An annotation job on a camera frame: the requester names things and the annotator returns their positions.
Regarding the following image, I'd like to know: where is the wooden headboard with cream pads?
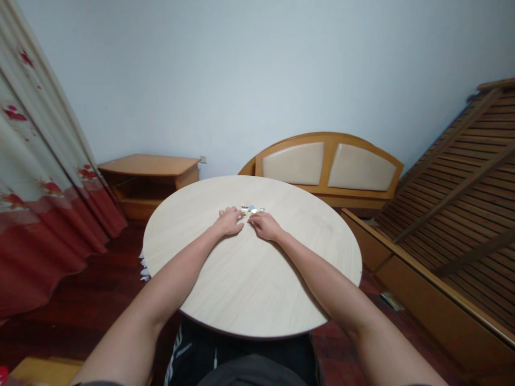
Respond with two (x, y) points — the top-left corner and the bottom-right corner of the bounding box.
(237, 131), (404, 220)

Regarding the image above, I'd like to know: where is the cream curtain with red flowers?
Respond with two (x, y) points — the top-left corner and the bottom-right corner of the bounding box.
(0, 0), (129, 321)

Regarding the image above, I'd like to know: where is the wooden slatted bed frame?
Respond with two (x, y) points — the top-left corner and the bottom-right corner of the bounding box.
(374, 77), (515, 322)

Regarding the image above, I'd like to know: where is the wooden bed side rail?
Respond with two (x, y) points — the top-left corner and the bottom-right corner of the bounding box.
(340, 208), (515, 370)

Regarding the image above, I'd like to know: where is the white crumpled paper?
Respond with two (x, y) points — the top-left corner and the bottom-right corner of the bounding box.
(138, 249), (152, 281)

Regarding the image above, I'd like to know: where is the round light wooden table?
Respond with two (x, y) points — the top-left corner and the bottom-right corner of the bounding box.
(143, 175), (363, 340)

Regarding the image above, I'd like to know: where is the wooden bedside cabinet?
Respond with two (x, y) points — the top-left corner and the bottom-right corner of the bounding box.
(97, 154), (202, 221)

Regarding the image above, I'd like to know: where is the person's body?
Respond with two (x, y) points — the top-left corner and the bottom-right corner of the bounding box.
(162, 317), (322, 386)

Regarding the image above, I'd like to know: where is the person's left hand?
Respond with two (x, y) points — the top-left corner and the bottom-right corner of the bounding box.
(217, 206), (247, 236)

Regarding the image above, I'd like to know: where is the person's right hand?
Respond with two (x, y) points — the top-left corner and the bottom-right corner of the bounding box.
(247, 211), (285, 242)

